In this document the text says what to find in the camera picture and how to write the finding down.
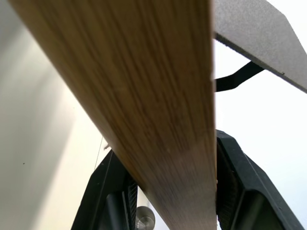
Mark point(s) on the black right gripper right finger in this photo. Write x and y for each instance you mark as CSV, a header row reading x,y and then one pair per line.
x,y
244,187

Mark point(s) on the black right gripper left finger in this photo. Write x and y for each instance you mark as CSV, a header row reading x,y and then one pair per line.
x,y
105,191

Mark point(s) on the wooden board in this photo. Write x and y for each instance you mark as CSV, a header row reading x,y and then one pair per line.
x,y
148,95

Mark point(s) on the round silver metal knob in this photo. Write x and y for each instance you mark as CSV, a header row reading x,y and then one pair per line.
x,y
145,219

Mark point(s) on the grey speckled panel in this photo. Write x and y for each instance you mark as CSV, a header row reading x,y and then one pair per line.
x,y
254,31

